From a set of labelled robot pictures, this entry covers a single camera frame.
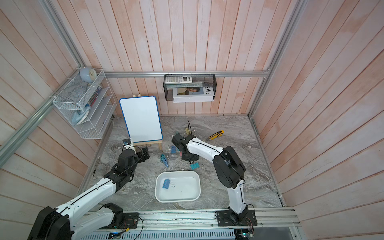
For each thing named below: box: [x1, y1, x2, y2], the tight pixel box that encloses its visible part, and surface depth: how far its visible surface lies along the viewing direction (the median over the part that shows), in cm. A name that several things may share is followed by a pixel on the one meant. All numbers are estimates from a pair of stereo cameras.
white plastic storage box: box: [155, 171, 201, 203], surface depth 85 cm
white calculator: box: [165, 76, 193, 84], surface depth 92 cm
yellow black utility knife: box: [207, 130, 225, 141], surface depth 109 cm
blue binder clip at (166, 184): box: [162, 178, 176, 189], surface depth 86 cm
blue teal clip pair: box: [160, 153, 169, 168], surface depth 95 cm
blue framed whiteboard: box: [119, 95, 163, 143], surface depth 88 cm
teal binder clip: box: [190, 162, 200, 170], surface depth 94 cm
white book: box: [172, 81, 215, 103], surface depth 96 cm
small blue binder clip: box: [170, 145, 177, 154], surface depth 102 cm
